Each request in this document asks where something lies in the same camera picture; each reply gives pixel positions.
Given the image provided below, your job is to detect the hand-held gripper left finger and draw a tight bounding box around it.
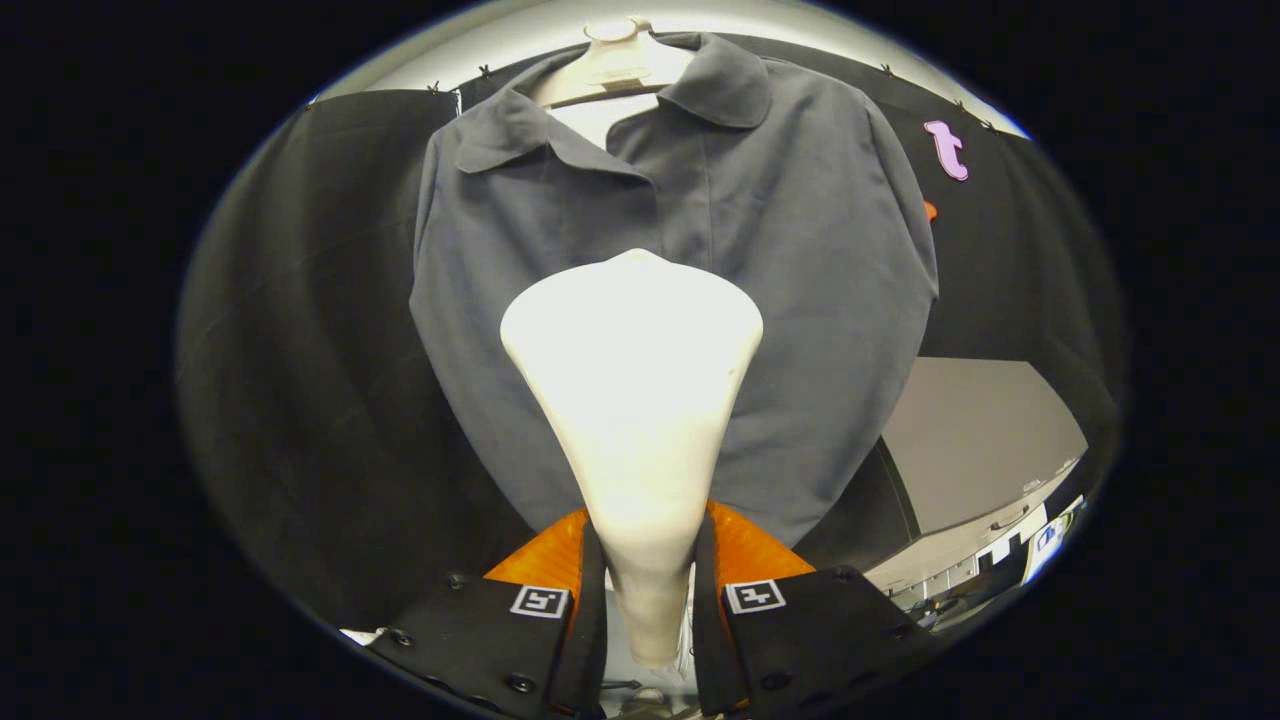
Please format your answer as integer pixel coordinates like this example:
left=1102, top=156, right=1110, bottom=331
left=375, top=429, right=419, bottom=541
left=368, top=508, right=609, bottom=720

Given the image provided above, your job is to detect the beige cabinet with grey top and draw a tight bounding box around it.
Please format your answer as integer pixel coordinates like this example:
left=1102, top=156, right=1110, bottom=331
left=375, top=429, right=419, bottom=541
left=800, top=357, right=1089, bottom=611

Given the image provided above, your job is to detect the grey button shirt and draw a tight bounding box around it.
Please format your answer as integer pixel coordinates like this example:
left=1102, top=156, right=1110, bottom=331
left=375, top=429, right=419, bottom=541
left=408, top=32, right=941, bottom=549

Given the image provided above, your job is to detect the white garment steamer head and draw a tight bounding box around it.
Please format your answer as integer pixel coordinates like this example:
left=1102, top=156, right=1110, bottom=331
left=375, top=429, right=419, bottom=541
left=500, top=248, right=765, bottom=671

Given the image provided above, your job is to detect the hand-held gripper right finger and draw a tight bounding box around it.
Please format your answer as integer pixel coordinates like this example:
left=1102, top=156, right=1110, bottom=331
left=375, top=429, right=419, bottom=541
left=692, top=500, right=941, bottom=719

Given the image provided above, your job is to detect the cream plastic clothes hanger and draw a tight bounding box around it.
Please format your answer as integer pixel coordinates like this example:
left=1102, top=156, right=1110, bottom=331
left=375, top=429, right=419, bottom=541
left=530, top=15, right=696, bottom=109

